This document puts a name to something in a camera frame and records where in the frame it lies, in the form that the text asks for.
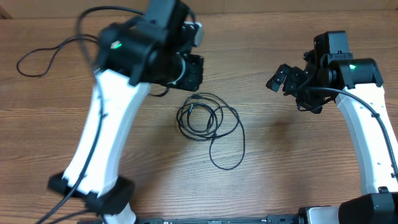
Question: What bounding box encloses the black USB-A cable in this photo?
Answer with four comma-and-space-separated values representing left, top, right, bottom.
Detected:
16, 33, 100, 78

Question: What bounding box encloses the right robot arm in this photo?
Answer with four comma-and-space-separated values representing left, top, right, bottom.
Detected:
266, 30, 397, 224

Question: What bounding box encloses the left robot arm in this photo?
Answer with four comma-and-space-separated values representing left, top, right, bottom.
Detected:
48, 0, 203, 223

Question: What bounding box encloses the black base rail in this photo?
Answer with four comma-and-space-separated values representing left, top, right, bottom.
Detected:
135, 214, 305, 224

